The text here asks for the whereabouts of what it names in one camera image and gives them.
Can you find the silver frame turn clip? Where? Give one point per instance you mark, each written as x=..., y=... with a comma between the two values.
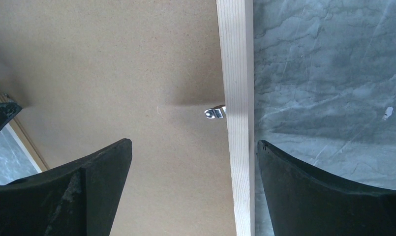
x=216, y=112

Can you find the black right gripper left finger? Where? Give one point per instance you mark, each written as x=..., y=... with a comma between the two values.
x=79, y=198

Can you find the brown fibreboard backing board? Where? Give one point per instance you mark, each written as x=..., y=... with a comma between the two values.
x=119, y=81

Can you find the light wooden picture frame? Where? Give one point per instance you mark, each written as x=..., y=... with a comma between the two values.
x=238, y=97

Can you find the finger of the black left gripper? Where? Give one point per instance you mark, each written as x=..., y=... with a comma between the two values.
x=7, y=112

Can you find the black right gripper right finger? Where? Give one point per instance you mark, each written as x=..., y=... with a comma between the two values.
x=304, y=200

